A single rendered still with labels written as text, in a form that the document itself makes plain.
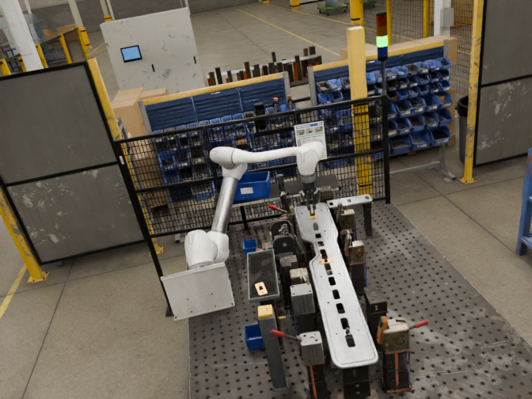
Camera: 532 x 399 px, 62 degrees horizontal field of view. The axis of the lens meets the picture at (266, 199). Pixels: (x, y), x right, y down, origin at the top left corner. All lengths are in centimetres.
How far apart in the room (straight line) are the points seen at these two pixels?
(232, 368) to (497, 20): 400
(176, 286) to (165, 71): 680
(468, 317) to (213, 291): 138
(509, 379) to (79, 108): 369
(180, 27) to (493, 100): 575
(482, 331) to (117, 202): 339
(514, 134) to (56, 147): 466
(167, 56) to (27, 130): 493
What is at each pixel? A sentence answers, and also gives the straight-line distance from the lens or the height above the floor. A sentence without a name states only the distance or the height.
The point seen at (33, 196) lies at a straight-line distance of 473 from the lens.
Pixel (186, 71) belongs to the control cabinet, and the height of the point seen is 92.
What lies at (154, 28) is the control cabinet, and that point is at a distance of 895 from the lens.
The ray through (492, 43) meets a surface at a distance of 507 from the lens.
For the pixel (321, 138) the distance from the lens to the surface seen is 320.
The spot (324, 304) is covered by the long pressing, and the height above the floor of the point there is 100.
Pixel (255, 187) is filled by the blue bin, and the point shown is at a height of 112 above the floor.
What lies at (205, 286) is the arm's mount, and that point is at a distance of 263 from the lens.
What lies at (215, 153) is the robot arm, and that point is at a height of 145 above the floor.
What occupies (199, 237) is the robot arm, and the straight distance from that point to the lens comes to 274.
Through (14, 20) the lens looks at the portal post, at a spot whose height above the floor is 234.
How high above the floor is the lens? 244
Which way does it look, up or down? 27 degrees down
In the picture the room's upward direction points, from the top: 10 degrees counter-clockwise
